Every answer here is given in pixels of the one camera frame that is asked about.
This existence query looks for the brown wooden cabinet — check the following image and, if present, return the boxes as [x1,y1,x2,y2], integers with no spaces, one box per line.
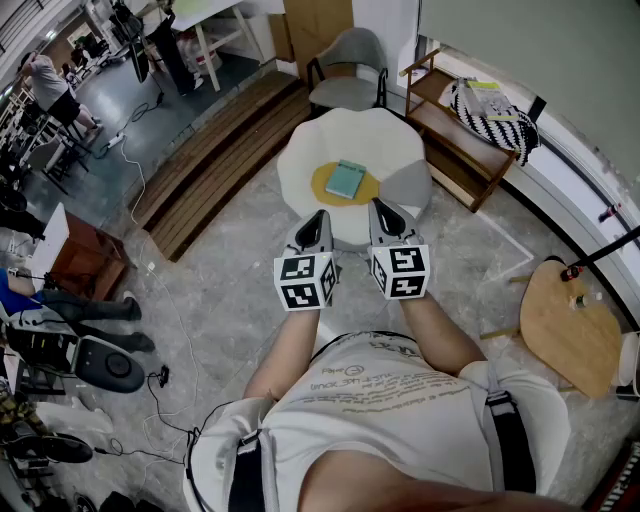
[29,202,131,301]

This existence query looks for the black harness strap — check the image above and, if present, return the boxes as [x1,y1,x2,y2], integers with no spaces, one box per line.
[484,389,539,494]
[234,429,266,512]

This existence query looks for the white bin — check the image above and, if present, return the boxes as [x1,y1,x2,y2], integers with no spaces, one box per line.
[612,330,640,399]

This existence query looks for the grey armchair with black frame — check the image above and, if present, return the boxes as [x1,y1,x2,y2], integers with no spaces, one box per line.
[305,27,390,119]

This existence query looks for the person's left forearm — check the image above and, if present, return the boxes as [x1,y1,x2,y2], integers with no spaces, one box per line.
[243,302,321,401]

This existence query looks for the person's right forearm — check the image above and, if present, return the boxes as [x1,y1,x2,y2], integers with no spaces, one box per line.
[399,292,489,379]

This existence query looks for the white flower-shaped table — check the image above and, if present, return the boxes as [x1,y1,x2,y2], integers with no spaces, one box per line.
[276,107,434,247]

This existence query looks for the yellow round cushion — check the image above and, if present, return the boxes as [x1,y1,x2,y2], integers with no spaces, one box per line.
[310,160,382,207]

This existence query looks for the black floor stand with pole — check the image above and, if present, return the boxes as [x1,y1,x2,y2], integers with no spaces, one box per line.
[542,230,640,271]

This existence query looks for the wooden shelf rack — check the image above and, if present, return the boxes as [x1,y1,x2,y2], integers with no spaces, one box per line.
[398,48,521,214]

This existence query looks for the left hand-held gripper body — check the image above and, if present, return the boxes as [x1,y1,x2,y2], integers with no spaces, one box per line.
[273,209,343,312]

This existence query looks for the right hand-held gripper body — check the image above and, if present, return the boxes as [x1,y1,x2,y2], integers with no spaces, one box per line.
[367,197,431,301]

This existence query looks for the red and black patterned mat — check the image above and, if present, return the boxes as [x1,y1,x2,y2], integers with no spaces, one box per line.
[582,439,640,512]

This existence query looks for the person's bare neck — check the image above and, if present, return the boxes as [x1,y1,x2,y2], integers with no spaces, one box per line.
[299,449,601,512]

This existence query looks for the yellow-green edged magazine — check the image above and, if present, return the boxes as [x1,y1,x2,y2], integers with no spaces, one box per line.
[464,79,521,122]

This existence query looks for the grey and black round device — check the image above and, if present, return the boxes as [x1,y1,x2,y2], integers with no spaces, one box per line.
[74,335,146,395]

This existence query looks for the teal booklet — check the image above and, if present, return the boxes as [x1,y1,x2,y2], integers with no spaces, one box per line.
[325,159,368,200]

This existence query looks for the wooden slatted steps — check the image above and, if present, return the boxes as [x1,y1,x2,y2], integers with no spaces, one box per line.
[128,69,314,264]

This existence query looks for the black white patterned bag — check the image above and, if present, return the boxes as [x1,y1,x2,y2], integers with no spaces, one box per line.
[447,78,541,167]

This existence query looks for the person's white printed T-shirt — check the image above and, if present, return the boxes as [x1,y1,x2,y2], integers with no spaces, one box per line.
[182,330,572,512]

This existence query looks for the round wooden side table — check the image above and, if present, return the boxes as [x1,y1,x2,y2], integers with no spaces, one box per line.
[479,258,624,400]

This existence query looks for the white table with wooden legs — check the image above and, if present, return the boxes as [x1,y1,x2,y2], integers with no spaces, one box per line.
[134,0,286,93]

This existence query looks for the large brown cardboard box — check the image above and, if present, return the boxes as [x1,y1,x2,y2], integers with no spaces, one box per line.
[282,0,355,84]

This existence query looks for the white cable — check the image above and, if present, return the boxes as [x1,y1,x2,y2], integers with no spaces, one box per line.
[117,144,201,431]

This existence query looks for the small brown cardboard box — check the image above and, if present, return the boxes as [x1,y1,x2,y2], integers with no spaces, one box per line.
[268,13,294,64]

